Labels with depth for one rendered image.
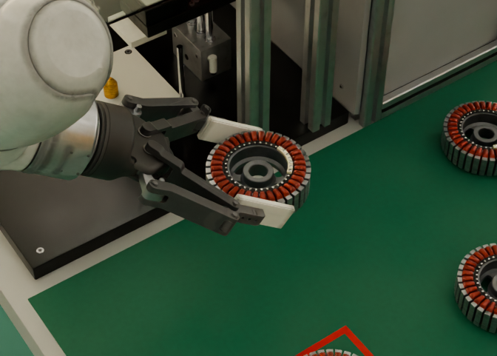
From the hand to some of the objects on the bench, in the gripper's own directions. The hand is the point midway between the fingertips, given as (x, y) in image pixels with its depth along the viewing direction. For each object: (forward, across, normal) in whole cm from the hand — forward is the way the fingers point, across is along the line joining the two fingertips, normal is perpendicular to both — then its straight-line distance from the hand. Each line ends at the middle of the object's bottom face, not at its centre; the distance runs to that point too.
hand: (257, 173), depth 115 cm
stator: (+38, -12, +3) cm, 40 cm away
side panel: (+38, -26, +2) cm, 46 cm away
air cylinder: (+10, -37, -12) cm, 40 cm away
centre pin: (-3, -32, -18) cm, 36 cm away
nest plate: (-2, -32, -19) cm, 37 cm away
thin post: (+6, -29, -14) cm, 32 cm away
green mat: (+33, +10, -1) cm, 34 cm away
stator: (+31, +11, -1) cm, 33 cm away
